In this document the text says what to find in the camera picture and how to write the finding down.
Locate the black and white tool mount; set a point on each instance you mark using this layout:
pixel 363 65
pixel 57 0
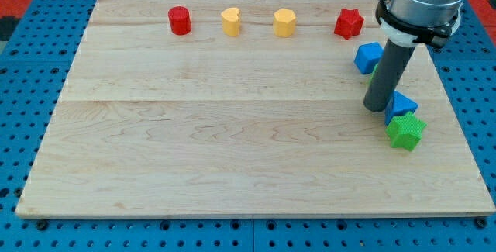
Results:
pixel 407 35

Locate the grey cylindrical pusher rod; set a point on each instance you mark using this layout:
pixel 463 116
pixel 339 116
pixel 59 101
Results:
pixel 388 73

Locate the blue cube block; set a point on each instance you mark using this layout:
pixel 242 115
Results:
pixel 367 56

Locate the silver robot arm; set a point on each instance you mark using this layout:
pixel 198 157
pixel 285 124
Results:
pixel 427 13

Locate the green block behind rod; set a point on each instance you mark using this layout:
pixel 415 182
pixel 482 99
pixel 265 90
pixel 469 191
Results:
pixel 372 73

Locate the blue triangular prism block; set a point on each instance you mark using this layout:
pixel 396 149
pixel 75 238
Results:
pixel 398 105

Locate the red star block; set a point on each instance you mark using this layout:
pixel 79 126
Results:
pixel 349 23

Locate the green star block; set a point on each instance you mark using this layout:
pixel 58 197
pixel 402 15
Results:
pixel 405 131

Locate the yellow hexagon block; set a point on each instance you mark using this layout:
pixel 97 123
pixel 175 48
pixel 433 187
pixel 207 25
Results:
pixel 284 23

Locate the light wooden board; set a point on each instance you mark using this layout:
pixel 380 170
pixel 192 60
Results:
pixel 152 125

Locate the yellow heart block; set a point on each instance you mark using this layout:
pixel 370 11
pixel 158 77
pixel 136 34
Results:
pixel 231 21

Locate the red cylinder block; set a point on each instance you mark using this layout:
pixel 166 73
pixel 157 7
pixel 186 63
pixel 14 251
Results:
pixel 179 19

